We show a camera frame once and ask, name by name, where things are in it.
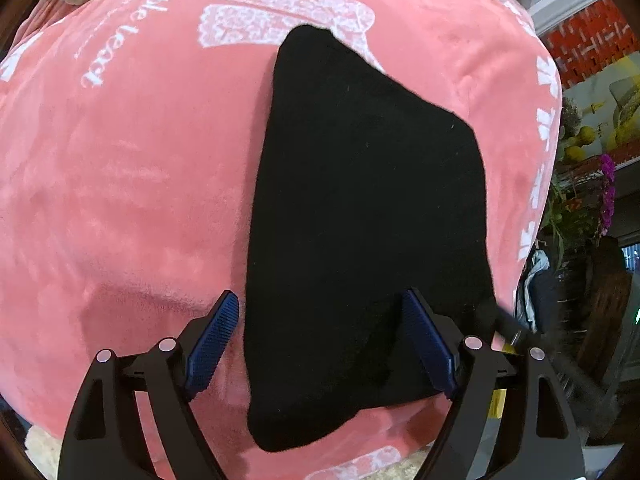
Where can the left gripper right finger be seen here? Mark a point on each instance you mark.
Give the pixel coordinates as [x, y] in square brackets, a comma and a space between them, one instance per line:
[537, 437]

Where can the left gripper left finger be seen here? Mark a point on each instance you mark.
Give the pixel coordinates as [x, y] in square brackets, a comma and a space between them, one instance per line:
[104, 438]

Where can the black small garment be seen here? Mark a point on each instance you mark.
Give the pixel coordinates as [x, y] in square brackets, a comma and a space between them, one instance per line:
[364, 191]

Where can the purple orchid flower arrangement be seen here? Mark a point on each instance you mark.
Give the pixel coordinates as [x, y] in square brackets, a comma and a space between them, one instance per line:
[577, 219]

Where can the pink fleece blanket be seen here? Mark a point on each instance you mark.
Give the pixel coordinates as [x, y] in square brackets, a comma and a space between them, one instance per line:
[131, 137]

